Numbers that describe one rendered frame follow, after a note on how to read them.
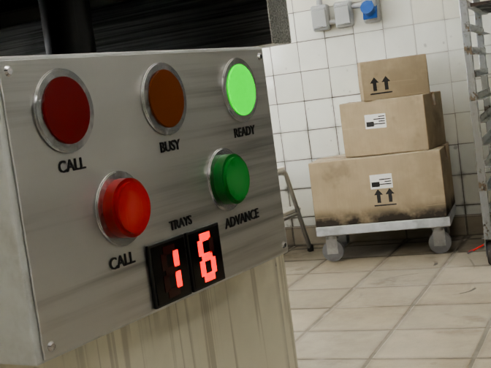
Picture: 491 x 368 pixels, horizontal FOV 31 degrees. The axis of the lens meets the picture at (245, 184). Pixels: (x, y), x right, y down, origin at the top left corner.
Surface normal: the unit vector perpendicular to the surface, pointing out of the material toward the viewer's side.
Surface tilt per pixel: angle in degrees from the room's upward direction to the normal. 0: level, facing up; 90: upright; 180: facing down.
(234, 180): 90
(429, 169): 88
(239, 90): 90
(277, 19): 90
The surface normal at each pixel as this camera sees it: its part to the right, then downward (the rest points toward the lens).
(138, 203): 0.85, -0.06
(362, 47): -0.38, 0.14
